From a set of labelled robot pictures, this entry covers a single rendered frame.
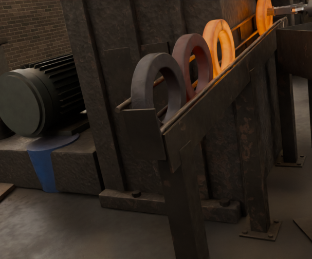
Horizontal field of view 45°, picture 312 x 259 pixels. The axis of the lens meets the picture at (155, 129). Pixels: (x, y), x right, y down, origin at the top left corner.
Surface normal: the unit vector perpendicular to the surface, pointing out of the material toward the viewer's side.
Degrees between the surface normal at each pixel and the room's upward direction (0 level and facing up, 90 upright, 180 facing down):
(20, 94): 90
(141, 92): 71
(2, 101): 90
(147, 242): 0
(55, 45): 90
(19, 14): 90
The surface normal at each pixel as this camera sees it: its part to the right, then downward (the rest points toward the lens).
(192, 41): 0.86, 0.00
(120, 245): -0.18, -0.94
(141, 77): -0.48, -0.33
